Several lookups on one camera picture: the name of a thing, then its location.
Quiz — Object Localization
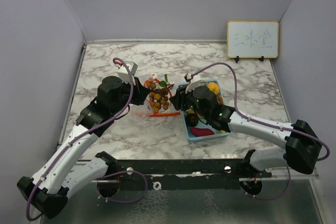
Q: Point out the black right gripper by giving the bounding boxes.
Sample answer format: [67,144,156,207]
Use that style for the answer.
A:
[170,82,209,120]

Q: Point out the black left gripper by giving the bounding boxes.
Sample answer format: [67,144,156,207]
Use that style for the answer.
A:
[112,76,151,115]

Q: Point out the brown longan bunch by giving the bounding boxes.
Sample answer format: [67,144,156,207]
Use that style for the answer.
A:
[144,73,178,117]

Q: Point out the clear zip top bag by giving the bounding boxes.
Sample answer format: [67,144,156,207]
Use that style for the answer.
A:
[131,72,183,117]

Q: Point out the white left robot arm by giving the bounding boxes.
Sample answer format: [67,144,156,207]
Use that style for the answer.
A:
[17,76,149,221]

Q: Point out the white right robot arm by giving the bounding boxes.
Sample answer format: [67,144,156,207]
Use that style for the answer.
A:
[170,86,322,177]

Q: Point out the dark purple mangosteen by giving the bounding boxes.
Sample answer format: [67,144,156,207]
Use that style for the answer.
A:
[185,113,199,127]

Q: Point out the orange mango fruit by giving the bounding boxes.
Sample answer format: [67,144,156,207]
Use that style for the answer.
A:
[206,82,220,96]

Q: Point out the magenta sweet potato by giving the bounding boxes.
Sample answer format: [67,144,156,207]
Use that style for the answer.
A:
[190,127,214,137]

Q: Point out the light blue plastic basket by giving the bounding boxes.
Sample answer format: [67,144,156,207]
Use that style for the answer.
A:
[182,79,232,143]

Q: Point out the small framed whiteboard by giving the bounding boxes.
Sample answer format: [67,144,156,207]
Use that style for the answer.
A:
[227,20,279,62]

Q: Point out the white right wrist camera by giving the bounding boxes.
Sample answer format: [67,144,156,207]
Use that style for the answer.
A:
[184,73,202,93]

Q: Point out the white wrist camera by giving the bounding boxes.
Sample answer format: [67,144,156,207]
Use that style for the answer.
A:
[184,73,202,93]
[116,61,138,83]

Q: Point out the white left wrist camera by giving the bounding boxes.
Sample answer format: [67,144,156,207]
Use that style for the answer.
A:
[116,61,138,83]

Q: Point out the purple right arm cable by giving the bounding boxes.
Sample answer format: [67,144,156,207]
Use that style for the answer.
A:
[188,62,330,200]

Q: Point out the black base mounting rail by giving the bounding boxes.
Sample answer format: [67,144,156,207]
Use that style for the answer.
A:
[106,158,271,190]

